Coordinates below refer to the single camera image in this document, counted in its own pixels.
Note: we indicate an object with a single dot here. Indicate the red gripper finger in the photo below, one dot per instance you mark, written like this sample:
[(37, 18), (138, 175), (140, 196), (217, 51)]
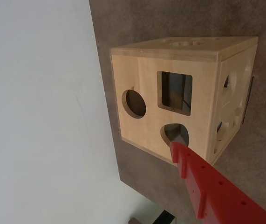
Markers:
[(216, 191)]

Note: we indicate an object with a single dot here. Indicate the wooden shape sorter box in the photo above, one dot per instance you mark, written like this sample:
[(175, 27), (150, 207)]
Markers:
[(142, 70)]

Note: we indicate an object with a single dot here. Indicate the black post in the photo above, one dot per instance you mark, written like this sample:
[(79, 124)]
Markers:
[(164, 217)]

